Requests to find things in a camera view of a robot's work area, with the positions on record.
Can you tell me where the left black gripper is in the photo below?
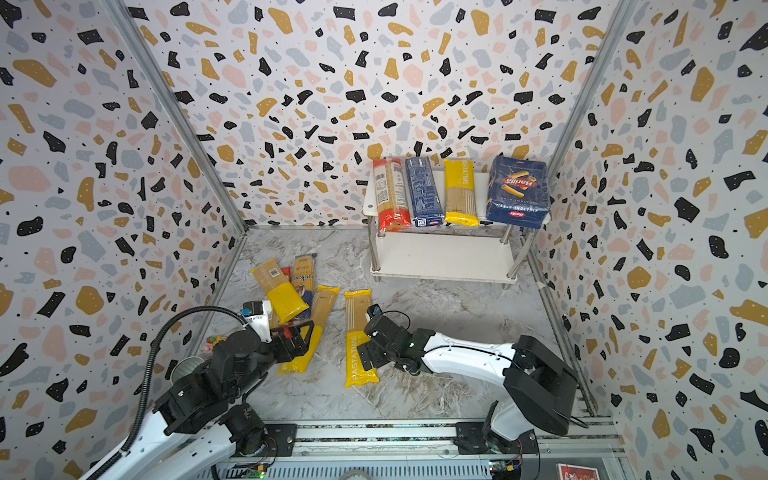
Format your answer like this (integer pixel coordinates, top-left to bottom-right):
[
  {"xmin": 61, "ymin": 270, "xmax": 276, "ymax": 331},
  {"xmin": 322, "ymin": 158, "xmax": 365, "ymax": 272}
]
[{"xmin": 233, "ymin": 317, "xmax": 315, "ymax": 399}]

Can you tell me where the yellow pasta bag with barcode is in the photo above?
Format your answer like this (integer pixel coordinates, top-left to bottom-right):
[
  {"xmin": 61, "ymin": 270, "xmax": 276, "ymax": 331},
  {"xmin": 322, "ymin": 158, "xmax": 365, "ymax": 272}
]
[{"xmin": 251, "ymin": 259, "xmax": 309, "ymax": 324}]

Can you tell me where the red clear spaghetti bag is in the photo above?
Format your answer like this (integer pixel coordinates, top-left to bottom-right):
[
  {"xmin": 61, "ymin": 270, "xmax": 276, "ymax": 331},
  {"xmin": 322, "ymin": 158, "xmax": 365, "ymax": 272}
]
[{"xmin": 373, "ymin": 159, "xmax": 412, "ymax": 233}]

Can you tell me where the blue spaghetti box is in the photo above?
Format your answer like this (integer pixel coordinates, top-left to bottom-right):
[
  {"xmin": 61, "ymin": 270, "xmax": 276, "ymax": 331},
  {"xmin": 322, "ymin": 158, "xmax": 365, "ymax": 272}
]
[{"xmin": 405, "ymin": 157, "xmax": 445, "ymax": 227}]

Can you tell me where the yellow Pastatime spaghetti bag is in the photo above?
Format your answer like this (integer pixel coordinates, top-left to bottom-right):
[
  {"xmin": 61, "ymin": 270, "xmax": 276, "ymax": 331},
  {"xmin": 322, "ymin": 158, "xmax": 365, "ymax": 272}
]
[{"xmin": 444, "ymin": 159, "xmax": 479, "ymax": 227}]

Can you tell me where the blue Barilla pasta box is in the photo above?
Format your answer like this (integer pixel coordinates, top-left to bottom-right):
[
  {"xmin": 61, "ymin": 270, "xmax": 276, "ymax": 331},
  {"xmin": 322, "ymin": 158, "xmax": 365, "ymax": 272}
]
[{"xmin": 486, "ymin": 155, "xmax": 550, "ymax": 230}]

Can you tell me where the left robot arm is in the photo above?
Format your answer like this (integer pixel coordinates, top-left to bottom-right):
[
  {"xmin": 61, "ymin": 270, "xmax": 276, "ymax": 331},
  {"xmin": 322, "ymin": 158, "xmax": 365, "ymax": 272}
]
[{"xmin": 84, "ymin": 321, "xmax": 314, "ymax": 479}]

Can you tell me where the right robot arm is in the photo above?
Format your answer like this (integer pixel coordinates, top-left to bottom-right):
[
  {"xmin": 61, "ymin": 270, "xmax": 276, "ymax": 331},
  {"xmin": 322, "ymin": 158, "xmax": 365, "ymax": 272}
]
[{"xmin": 357, "ymin": 305, "xmax": 578, "ymax": 453}]

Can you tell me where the white two-tier metal shelf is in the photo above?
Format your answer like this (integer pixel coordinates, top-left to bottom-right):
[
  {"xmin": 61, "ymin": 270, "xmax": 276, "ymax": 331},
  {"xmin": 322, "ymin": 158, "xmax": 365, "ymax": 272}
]
[{"xmin": 363, "ymin": 176, "xmax": 536, "ymax": 289}]

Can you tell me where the grey ribbed bowl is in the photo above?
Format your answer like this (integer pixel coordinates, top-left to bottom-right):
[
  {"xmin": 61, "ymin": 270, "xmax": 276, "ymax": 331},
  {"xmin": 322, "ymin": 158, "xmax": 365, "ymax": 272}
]
[{"xmin": 170, "ymin": 356, "xmax": 205, "ymax": 383}]

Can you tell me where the red card box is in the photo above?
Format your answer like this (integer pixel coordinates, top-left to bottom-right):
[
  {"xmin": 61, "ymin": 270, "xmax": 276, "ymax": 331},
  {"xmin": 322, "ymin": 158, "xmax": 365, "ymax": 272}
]
[{"xmin": 556, "ymin": 463, "xmax": 599, "ymax": 480}]

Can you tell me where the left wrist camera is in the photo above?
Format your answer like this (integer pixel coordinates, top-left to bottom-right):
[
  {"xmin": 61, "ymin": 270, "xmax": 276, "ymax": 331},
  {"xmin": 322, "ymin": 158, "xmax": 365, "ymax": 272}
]
[{"xmin": 241, "ymin": 300, "xmax": 273, "ymax": 343}]

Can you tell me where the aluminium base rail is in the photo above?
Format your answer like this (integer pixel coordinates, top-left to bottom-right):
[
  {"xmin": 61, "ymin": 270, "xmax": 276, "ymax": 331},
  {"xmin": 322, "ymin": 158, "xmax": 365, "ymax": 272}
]
[{"xmin": 199, "ymin": 417, "xmax": 634, "ymax": 479}]

